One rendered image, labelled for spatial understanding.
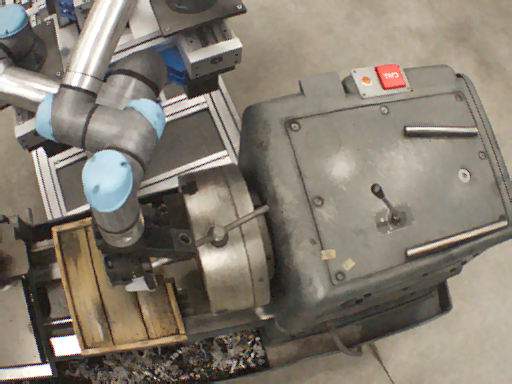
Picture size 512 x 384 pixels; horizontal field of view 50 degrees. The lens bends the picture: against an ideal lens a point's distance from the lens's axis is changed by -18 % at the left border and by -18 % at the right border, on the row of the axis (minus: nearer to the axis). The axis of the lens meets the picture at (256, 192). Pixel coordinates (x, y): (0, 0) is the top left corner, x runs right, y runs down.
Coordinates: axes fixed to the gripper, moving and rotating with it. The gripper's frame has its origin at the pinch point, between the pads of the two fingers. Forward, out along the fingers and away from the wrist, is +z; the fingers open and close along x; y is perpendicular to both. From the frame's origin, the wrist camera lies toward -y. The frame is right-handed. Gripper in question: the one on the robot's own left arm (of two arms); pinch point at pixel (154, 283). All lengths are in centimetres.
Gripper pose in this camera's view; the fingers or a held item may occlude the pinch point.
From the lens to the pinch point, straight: 116.7
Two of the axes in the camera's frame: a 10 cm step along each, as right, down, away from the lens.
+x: 2.7, 7.9, -5.5
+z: 0.1, 5.7, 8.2
